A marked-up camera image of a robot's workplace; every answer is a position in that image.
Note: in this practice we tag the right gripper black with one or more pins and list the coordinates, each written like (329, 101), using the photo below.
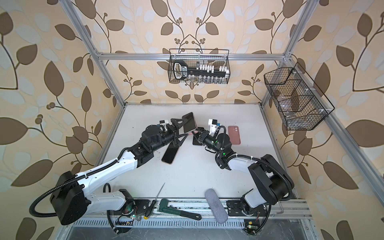
(204, 135)

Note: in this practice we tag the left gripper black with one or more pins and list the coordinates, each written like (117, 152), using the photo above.
(174, 133)

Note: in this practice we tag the blue phone black screen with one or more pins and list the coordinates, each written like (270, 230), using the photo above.
(196, 142)

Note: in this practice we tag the pink phone case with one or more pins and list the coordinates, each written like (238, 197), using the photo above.
(234, 135)

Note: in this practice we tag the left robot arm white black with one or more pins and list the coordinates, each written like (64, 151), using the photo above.
(74, 194)

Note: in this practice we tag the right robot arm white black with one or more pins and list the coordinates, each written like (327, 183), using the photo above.
(273, 184)

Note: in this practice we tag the grey oblong pouch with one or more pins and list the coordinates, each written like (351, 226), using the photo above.
(216, 206)

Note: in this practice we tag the green pipe wrench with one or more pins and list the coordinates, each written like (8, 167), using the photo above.
(165, 208)

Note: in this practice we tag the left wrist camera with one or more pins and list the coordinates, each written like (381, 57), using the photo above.
(164, 122)

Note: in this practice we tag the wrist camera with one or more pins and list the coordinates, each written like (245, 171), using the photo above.
(164, 122)
(213, 125)

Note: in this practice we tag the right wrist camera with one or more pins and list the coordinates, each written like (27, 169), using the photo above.
(213, 125)

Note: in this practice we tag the black socket set rail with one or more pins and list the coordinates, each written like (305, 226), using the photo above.
(182, 71)

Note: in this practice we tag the black wire basket back wall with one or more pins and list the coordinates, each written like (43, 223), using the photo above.
(216, 57)

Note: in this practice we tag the black wire basket wall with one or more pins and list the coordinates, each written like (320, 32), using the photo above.
(216, 57)
(300, 102)

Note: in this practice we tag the screwdriver black yellow handle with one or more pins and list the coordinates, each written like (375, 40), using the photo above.
(151, 207)

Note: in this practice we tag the black wire basket right wall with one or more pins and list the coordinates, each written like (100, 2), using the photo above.
(300, 102)

